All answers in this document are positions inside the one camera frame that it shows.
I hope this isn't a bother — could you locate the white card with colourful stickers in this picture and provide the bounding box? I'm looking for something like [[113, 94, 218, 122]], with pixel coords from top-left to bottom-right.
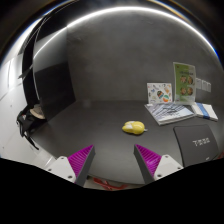
[[146, 82, 173, 105]]

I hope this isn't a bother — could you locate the white booklet with blue stripe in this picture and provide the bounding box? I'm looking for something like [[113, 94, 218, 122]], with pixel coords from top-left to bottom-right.
[[191, 102, 219, 122]]

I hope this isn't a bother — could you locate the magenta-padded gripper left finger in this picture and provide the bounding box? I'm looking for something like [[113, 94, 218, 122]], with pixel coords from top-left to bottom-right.
[[44, 144, 96, 187]]

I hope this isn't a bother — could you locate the green food menu stand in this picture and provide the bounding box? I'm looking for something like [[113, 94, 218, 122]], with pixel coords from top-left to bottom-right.
[[172, 61, 197, 106]]

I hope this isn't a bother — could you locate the large grey printed book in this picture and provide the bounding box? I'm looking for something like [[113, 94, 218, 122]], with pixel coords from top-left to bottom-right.
[[144, 101, 197, 126]]

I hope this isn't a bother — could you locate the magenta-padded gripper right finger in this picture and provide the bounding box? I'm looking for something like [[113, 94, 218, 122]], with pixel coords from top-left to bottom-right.
[[133, 144, 184, 185]]

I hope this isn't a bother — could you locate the yellow and white computer mouse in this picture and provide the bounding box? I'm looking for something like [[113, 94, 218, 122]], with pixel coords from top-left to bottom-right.
[[121, 120, 148, 136]]

